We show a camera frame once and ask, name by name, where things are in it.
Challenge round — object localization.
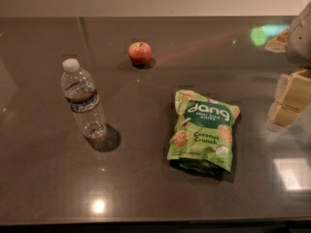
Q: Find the clear plastic water bottle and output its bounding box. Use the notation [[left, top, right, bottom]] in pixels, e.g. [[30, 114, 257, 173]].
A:
[[60, 58, 108, 141]]

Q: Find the red apple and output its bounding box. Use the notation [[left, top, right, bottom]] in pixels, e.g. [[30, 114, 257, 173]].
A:
[[128, 42, 152, 65]]

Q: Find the green Dang chips bag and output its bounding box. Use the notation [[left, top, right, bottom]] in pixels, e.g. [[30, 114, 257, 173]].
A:
[[167, 90, 240, 176]]

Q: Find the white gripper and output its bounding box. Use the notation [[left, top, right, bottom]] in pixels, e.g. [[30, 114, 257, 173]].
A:
[[264, 2, 311, 132]]

